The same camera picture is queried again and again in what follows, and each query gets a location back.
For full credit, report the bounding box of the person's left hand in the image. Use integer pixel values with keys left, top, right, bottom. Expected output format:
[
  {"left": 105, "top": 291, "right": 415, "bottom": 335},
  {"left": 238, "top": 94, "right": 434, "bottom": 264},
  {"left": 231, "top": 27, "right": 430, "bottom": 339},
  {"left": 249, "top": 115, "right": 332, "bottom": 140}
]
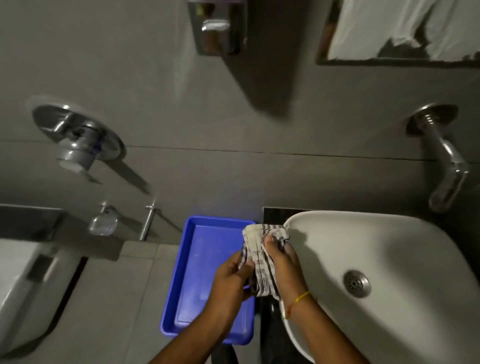
[{"left": 209, "top": 250, "right": 256, "bottom": 317}]

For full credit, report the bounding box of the person's right hand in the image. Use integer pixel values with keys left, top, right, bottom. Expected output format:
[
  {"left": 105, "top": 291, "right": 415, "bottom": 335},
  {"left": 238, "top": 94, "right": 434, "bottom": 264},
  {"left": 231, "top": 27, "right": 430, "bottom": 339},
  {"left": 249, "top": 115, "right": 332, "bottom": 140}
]
[{"left": 264, "top": 235, "right": 311, "bottom": 309}]

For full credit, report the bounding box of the white striped cloth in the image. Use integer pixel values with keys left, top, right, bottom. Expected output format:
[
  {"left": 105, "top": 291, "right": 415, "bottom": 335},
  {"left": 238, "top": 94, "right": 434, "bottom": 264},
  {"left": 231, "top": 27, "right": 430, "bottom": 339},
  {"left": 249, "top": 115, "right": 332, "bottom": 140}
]
[{"left": 238, "top": 224, "right": 291, "bottom": 301}]

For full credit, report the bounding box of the person's left forearm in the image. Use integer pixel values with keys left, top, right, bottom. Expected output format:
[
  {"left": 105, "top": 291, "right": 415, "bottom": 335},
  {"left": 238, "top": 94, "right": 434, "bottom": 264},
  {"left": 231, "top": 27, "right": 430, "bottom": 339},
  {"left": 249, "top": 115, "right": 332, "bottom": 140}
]
[{"left": 149, "top": 300, "right": 244, "bottom": 364}]

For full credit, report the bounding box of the person's right forearm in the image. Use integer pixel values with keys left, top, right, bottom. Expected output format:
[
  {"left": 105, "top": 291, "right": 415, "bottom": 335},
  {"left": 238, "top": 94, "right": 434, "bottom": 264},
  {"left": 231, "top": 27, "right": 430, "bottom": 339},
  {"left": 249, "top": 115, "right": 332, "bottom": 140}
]
[{"left": 281, "top": 291, "right": 370, "bottom": 364}]

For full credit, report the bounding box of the blue plastic tray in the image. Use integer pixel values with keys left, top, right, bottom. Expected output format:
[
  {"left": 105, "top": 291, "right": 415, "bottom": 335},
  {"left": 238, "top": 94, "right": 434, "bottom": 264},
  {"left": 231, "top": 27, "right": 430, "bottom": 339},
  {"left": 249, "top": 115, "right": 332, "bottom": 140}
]
[{"left": 160, "top": 215, "right": 257, "bottom": 346}]

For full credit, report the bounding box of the metal sink drain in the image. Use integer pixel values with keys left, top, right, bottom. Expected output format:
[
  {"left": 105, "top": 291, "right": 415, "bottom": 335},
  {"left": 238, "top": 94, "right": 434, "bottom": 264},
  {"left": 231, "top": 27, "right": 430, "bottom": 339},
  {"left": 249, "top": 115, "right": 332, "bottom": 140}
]
[{"left": 343, "top": 269, "right": 372, "bottom": 299}]

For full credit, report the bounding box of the white ceramic sink basin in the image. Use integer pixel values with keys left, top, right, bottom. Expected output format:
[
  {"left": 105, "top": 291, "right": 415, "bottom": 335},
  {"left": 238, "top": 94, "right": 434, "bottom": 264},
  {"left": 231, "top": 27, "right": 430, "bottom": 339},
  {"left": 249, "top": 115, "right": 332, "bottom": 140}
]
[{"left": 279, "top": 210, "right": 480, "bottom": 364}]

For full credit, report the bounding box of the chrome health faucet sprayer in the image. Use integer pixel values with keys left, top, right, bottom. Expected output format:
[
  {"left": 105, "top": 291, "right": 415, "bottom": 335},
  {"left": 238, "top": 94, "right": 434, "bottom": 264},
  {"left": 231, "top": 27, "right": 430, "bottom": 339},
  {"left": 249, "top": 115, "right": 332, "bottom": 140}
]
[{"left": 88, "top": 202, "right": 119, "bottom": 237}]

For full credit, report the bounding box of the chrome flush valve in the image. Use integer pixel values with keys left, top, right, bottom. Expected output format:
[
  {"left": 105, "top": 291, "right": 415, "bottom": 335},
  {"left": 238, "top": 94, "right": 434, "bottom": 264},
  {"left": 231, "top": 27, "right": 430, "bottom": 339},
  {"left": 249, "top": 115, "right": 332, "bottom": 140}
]
[{"left": 31, "top": 103, "right": 127, "bottom": 175}]

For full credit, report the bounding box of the white toilet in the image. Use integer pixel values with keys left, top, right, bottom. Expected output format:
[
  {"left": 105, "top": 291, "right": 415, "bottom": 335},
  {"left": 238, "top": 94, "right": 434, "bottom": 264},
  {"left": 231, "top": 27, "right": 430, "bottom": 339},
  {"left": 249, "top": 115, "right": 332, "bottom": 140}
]
[{"left": 0, "top": 238, "right": 84, "bottom": 357}]

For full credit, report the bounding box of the chrome soap dispenser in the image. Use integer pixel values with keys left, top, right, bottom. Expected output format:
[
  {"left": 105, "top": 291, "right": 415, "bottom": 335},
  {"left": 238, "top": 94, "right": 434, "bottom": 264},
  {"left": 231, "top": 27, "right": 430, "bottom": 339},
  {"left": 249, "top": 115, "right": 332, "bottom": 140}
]
[{"left": 188, "top": 0, "right": 248, "bottom": 57}]

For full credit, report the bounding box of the yellow thread bracelet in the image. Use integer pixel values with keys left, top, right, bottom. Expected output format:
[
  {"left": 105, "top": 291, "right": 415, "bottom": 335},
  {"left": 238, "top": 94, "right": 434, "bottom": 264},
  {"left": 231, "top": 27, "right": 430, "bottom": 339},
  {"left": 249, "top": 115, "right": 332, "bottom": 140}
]
[{"left": 282, "top": 290, "right": 313, "bottom": 320}]

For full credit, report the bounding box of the chrome wall faucet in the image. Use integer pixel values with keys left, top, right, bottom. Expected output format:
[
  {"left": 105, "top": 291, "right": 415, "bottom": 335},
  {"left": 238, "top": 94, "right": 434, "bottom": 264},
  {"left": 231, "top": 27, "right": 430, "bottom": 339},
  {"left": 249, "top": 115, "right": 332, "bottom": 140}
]
[{"left": 405, "top": 103, "right": 470, "bottom": 214}]

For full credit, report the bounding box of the framed wall mirror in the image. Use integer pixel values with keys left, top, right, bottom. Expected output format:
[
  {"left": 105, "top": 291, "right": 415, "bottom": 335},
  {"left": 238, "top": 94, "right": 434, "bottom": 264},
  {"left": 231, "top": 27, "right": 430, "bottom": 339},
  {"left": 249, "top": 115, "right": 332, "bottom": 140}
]
[{"left": 316, "top": 0, "right": 480, "bottom": 69}]

